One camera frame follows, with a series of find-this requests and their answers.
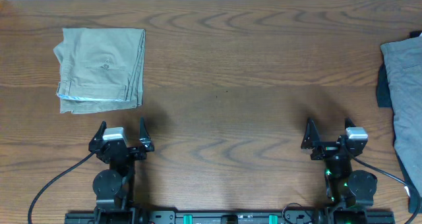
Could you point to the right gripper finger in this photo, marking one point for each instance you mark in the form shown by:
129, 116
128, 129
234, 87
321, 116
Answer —
311, 137
349, 123

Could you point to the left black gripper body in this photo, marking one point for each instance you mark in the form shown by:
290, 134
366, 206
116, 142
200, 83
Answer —
134, 156

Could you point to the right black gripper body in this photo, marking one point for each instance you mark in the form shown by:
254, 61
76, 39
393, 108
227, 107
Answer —
326, 149

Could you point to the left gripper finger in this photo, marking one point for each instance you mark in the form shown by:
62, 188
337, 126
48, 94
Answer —
144, 136
99, 134

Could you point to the grey shorts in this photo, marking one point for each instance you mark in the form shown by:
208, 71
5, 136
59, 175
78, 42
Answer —
403, 70

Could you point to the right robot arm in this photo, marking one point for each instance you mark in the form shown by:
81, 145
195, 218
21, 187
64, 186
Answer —
351, 191

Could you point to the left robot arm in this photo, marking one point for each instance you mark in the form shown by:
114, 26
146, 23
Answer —
114, 187

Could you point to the black t-shirt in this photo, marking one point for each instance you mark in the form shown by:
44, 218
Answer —
384, 101

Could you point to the folded khaki shorts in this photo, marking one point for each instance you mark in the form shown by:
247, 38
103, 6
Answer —
101, 69

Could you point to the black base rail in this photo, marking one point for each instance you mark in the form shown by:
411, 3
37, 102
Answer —
174, 217

